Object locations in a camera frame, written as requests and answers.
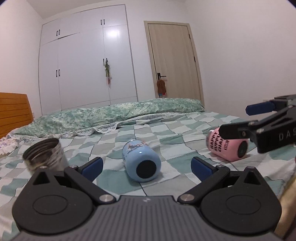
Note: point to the purple floral pillow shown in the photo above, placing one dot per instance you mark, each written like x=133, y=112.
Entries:
x=7, y=145

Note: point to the checkered green bed sheet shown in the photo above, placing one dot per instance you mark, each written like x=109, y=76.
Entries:
x=177, y=138

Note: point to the beige wooden door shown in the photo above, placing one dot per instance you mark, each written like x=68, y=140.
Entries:
x=172, y=52

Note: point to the green hanging ornament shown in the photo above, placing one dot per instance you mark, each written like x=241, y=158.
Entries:
x=107, y=72

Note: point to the white wardrobe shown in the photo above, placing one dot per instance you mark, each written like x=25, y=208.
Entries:
x=73, y=51

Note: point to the stainless steel cup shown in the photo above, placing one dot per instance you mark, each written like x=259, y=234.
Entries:
x=47, y=153

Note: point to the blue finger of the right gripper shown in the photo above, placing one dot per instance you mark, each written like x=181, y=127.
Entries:
x=241, y=130
x=267, y=106

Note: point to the pink lettered cup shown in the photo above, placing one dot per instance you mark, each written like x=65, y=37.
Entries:
x=230, y=150

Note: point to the green floral duvet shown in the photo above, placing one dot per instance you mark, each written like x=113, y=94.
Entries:
x=85, y=121

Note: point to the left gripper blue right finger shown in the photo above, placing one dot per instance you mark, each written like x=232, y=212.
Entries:
x=210, y=176

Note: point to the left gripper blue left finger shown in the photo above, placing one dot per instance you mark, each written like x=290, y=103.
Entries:
x=82, y=179

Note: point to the orange wooden headboard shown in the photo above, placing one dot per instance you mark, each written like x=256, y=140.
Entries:
x=15, y=112

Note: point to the black door handle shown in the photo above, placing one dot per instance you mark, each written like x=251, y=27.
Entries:
x=159, y=76

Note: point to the blue cartoon cup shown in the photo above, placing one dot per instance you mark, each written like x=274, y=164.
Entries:
x=142, y=163

